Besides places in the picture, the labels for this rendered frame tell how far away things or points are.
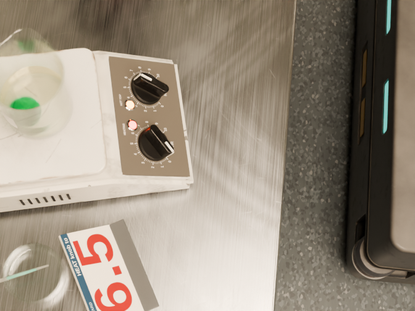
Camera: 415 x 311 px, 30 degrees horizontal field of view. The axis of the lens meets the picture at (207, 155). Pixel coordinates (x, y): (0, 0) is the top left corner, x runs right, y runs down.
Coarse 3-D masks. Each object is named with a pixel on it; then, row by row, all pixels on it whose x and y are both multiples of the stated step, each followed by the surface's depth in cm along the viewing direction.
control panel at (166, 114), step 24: (120, 72) 73; (144, 72) 74; (168, 72) 76; (120, 96) 72; (168, 96) 75; (120, 120) 71; (144, 120) 72; (168, 120) 74; (120, 144) 70; (144, 168) 71; (168, 168) 72
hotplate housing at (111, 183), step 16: (96, 64) 72; (176, 64) 77; (112, 96) 71; (112, 112) 71; (112, 128) 70; (112, 144) 70; (112, 160) 69; (96, 176) 69; (112, 176) 69; (128, 176) 69; (144, 176) 70; (160, 176) 71; (192, 176) 74; (0, 192) 68; (16, 192) 68; (32, 192) 68; (48, 192) 69; (64, 192) 69; (80, 192) 70; (96, 192) 71; (112, 192) 72; (128, 192) 73; (144, 192) 73; (0, 208) 71; (16, 208) 72
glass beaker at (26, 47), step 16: (16, 32) 62; (32, 32) 62; (0, 48) 61; (16, 48) 63; (32, 48) 63; (48, 48) 62; (0, 64) 63; (16, 64) 65; (32, 64) 66; (48, 64) 66; (0, 80) 65; (64, 80) 62; (0, 96) 65; (64, 96) 63; (16, 112) 61; (32, 112) 61; (48, 112) 62; (64, 112) 65; (16, 128) 65; (32, 128) 64; (48, 128) 65
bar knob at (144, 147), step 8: (152, 128) 70; (144, 136) 71; (152, 136) 71; (160, 136) 71; (144, 144) 71; (152, 144) 71; (160, 144) 71; (168, 144) 71; (144, 152) 71; (152, 152) 71; (160, 152) 71; (168, 152) 71
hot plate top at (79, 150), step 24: (72, 72) 69; (96, 72) 70; (72, 96) 69; (96, 96) 69; (0, 120) 68; (72, 120) 68; (96, 120) 68; (0, 144) 67; (24, 144) 67; (48, 144) 67; (72, 144) 67; (96, 144) 68; (0, 168) 66; (24, 168) 67; (48, 168) 67; (72, 168) 67; (96, 168) 67
